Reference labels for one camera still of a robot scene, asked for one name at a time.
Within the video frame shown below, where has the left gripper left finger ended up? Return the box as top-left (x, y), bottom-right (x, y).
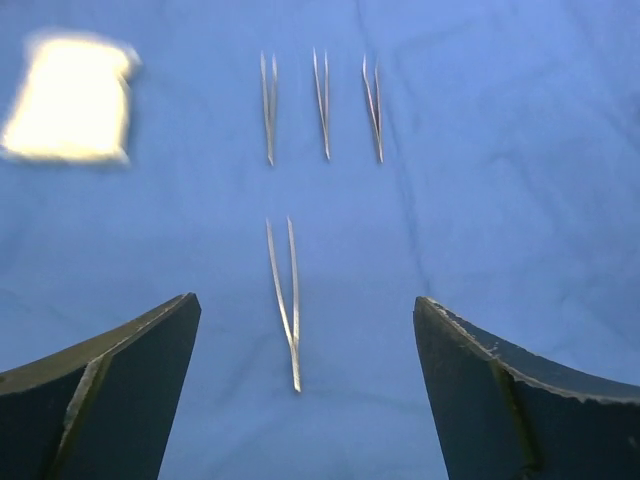
top-left (1, 293), bottom-right (201, 480)

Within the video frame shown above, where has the blue surgical drape cloth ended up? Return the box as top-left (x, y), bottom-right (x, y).
top-left (1, 1), bottom-right (639, 479)

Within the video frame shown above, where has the white gauze pad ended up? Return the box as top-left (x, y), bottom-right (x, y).
top-left (1, 30), bottom-right (141, 165)

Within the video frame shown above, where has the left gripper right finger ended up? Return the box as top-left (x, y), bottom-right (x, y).
top-left (413, 297), bottom-right (639, 480)

